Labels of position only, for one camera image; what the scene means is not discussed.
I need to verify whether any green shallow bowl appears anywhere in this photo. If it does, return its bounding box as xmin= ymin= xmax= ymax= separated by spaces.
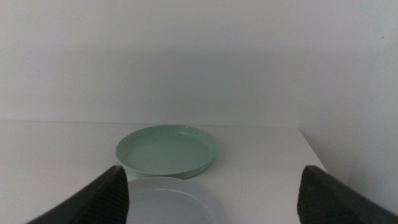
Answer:
xmin=115 ymin=124 xmax=219 ymax=180

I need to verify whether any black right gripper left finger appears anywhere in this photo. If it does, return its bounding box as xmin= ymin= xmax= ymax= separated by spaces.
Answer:
xmin=26 ymin=165 xmax=130 ymax=224

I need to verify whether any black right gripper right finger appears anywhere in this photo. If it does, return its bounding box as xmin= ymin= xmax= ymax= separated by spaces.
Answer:
xmin=297 ymin=165 xmax=398 ymax=224

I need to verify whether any grey shallow bowl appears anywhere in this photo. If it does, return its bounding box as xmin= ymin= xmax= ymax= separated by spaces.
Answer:
xmin=126 ymin=176 xmax=225 ymax=224

